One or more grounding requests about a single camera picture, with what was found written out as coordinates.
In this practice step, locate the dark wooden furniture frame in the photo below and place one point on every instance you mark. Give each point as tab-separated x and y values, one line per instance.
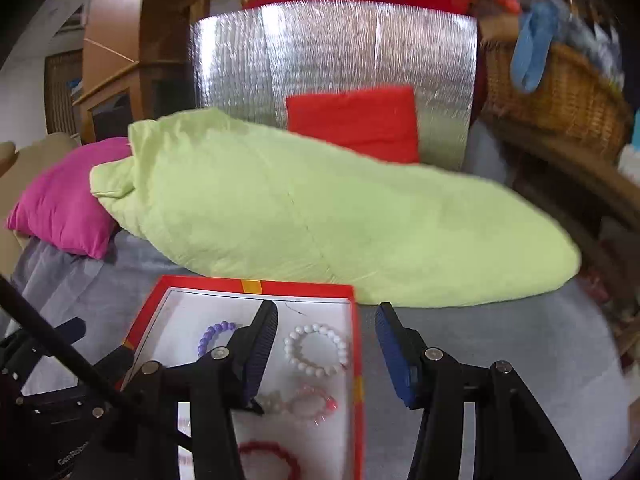
575	195

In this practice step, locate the wicker basket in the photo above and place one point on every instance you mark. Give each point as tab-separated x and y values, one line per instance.
565	95

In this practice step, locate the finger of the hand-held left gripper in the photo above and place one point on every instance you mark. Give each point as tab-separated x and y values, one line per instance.
70	331
117	362

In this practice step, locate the red shallow box lid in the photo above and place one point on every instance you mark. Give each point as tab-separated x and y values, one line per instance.
300	310

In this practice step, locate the red pillow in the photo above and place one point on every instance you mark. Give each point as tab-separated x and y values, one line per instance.
360	120

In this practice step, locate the wooden lattice panel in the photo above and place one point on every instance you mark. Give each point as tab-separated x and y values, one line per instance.
62	90

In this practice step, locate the silver foil mat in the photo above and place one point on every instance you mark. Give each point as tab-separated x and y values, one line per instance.
325	45

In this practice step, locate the blue cloth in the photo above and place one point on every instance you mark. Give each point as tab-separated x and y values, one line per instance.
532	45

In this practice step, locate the light green quilt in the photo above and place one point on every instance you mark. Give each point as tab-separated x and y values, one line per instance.
300	210

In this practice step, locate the magenta pillow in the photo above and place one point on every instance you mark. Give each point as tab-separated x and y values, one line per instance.
65	205

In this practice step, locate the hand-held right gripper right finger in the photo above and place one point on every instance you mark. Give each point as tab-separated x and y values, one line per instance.
395	360

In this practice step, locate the wooden cabinet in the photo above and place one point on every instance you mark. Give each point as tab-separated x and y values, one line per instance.
120	25

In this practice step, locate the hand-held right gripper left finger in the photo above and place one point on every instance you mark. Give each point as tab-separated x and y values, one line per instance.
260	355

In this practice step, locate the beige leather sofa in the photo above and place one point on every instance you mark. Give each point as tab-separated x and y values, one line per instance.
35	160

